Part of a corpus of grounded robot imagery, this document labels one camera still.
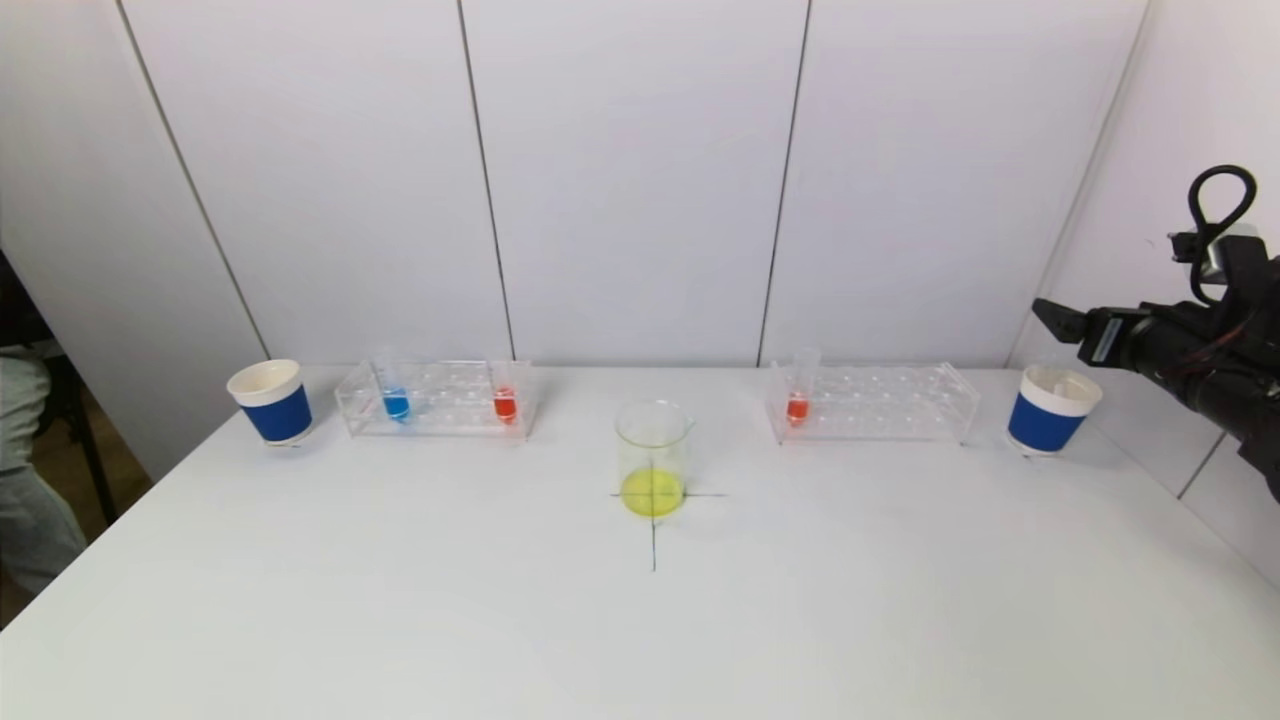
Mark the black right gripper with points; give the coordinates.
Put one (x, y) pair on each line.
(1100, 337)

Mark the test tube with yellow pigment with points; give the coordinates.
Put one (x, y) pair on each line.
(1060, 382)

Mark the test tube with blue pigment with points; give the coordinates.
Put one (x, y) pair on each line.
(396, 405)

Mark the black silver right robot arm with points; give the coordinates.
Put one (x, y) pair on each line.
(1240, 400)

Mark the clear acrylic test tube rack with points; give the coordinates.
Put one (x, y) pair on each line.
(450, 400)
(870, 405)

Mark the test tube with red pigment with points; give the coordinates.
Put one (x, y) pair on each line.
(797, 408)
(505, 406)

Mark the clear glass beaker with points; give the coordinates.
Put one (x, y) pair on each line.
(650, 495)

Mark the blue white paper cup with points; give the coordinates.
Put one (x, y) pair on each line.
(276, 415)
(1045, 425)

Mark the bystander black shirt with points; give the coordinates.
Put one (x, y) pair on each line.
(15, 310)

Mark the bystander grey trousers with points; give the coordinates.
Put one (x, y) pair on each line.
(30, 500)

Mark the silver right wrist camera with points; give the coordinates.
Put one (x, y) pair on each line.
(1245, 265)

